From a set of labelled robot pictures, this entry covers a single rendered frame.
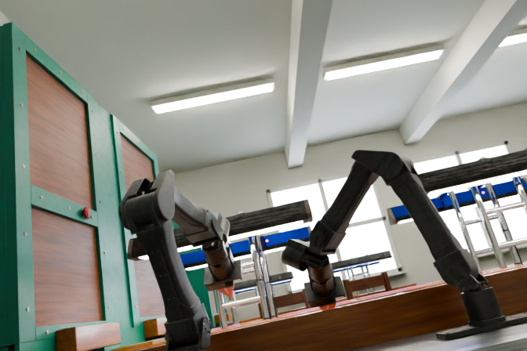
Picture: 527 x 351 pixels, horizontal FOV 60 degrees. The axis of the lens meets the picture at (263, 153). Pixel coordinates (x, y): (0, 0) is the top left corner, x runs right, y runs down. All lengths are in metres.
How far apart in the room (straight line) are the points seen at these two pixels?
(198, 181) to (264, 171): 1.00
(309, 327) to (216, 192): 5.68
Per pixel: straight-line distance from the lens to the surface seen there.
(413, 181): 1.07
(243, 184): 6.76
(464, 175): 1.58
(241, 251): 2.05
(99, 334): 1.58
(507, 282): 1.25
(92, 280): 1.75
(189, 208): 1.07
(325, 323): 1.17
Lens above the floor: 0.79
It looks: 19 degrees up
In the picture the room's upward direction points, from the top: 12 degrees counter-clockwise
